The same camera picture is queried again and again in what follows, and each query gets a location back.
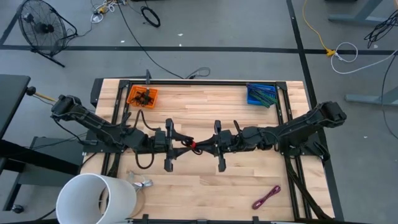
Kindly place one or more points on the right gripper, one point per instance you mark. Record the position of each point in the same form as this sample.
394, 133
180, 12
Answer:
221, 165

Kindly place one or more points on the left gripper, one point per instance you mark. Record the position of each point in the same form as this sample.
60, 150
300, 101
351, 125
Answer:
169, 161

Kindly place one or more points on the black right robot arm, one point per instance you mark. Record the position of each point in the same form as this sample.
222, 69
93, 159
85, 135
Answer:
311, 124

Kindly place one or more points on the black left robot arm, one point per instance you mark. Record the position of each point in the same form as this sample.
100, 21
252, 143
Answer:
93, 124

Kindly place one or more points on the blue plastic basket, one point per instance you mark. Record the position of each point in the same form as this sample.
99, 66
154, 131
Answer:
249, 100

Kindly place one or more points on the orange plastic basket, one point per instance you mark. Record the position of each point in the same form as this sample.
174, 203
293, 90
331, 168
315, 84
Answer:
132, 104

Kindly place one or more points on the dark grey clamp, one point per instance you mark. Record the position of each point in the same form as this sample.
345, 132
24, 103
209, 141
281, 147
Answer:
148, 76

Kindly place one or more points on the white shade wooden table lamp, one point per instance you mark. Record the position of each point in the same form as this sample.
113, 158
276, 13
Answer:
81, 193

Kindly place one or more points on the white power strip cluster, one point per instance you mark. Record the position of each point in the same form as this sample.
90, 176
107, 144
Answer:
98, 17

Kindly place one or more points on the yellow rod with black knob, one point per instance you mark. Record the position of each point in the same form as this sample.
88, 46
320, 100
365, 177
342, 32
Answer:
30, 91

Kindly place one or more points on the grey desk leg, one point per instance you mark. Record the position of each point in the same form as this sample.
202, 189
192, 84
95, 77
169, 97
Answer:
370, 99
357, 17

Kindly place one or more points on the dark side table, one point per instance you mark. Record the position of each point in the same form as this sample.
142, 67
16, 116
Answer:
12, 99

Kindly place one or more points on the black caster wheel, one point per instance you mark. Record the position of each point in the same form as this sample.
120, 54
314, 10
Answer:
18, 209

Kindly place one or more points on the black floor fan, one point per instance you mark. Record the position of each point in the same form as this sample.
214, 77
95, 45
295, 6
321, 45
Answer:
43, 28

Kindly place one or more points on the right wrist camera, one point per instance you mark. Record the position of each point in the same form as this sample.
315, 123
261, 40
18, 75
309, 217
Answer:
227, 138

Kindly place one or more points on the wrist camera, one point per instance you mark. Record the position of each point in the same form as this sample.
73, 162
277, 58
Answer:
160, 138
227, 138

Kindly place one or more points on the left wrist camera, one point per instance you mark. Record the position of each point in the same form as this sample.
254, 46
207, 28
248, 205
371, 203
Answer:
160, 138

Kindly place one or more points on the black aluminium table frame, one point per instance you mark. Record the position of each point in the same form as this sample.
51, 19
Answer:
202, 82

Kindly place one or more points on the black frame clamp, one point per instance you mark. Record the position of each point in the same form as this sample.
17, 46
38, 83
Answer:
256, 219
145, 218

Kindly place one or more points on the dark operator desk frame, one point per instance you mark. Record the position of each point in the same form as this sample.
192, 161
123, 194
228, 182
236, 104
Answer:
46, 161

